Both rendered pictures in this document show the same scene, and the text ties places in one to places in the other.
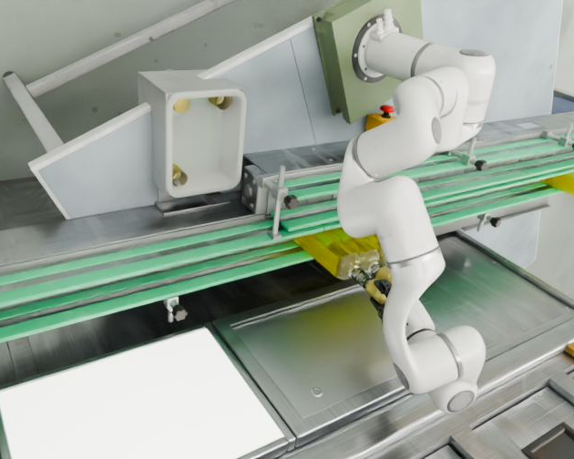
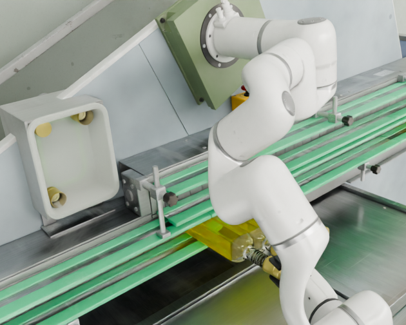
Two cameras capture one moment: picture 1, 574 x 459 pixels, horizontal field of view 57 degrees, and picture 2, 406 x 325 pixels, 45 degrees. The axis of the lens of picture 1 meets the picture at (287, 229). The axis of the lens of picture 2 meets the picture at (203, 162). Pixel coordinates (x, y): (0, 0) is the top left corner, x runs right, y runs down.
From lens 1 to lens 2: 0.11 m
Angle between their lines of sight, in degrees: 5
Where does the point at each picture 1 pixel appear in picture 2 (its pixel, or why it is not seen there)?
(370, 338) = (280, 315)
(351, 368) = not seen: outside the picture
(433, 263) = (316, 236)
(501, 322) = (405, 267)
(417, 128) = (269, 106)
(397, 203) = (266, 184)
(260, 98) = (123, 105)
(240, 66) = (96, 80)
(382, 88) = (238, 70)
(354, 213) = (227, 202)
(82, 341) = not seen: outside the picture
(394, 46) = (238, 30)
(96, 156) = not seen: outside the picture
